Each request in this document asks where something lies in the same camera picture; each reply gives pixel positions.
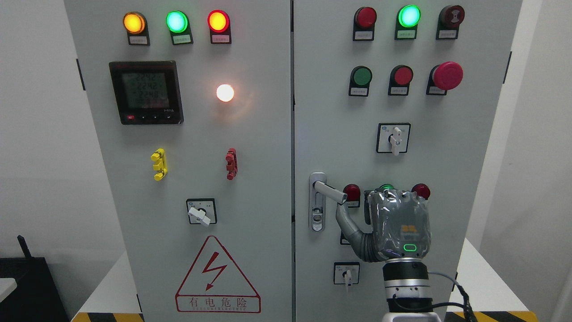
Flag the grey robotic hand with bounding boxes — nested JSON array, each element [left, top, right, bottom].
[[335, 188, 431, 263]]

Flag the silver door handle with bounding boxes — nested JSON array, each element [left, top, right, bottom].
[[309, 173, 347, 232]]

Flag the right grey cabinet door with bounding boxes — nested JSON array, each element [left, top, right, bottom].
[[293, 0, 522, 322]]

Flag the grey cabinet door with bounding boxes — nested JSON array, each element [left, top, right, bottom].
[[293, 0, 522, 322], [64, 0, 292, 322]]

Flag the left grey cabinet door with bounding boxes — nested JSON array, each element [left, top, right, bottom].
[[64, 0, 292, 322]]

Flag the red indicator light left door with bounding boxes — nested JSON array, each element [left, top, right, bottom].
[[207, 9, 231, 44]]

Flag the green indicator light left door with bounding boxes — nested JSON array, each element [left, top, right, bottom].
[[165, 10, 193, 45]]

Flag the dark red middle indicator right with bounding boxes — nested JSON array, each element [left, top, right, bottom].
[[411, 183, 431, 200]]

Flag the dark red middle indicator left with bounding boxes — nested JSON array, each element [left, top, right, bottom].
[[343, 183, 362, 208]]

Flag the red push button upper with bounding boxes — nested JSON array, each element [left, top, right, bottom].
[[388, 65, 413, 96]]

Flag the green push button upper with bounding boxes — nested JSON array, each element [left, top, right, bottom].
[[349, 65, 373, 97]]

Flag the red emergency stop button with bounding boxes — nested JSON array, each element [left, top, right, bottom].
[[426, 61, 464, 96]]

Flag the red terminal connector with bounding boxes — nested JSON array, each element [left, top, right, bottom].
[[225, 148, 238, 181]]

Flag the red electric warning sticker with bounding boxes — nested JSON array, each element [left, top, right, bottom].
[[175, 236, 261, 314]]

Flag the green top indicator light right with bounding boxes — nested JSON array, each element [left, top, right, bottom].
[[394, 4, 421, 40]]

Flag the dark red top indicator light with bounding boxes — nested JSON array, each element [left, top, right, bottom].
[[352, 7, 377, 42]]

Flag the black red buzzer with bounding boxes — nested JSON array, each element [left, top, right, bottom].
[[436, 5, 465, 40]]

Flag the white lit indicator light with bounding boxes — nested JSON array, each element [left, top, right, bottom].
[[216, 84, 235, 102]]

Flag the yellow terminal connector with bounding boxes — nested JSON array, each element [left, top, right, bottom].
[[150, 148, 168, 181]]

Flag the black digital power meter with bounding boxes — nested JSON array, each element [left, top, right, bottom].
[[109, 60, 184, 125]]

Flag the yellow indicator light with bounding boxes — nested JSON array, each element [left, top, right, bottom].
[[123, 12, 151, 46]]

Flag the black box at left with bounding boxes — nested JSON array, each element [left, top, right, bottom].
[[0, 236, 69, 322]]

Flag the white selector switch lower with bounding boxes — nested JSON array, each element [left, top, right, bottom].
[[333, 262, 360, 292]]

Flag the white selector switch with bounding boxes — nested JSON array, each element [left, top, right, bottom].
[[333, 262, 360, 292], [376, 123, 411, 156]]

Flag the white selector switch upper right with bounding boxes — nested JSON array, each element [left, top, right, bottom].
[[376, 123, 411, 156]]

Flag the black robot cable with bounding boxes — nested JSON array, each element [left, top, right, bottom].
[[391, 271, 476, 322]]

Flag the white selector switch left door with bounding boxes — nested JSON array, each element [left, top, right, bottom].
[[186, 198, 217, 226]]

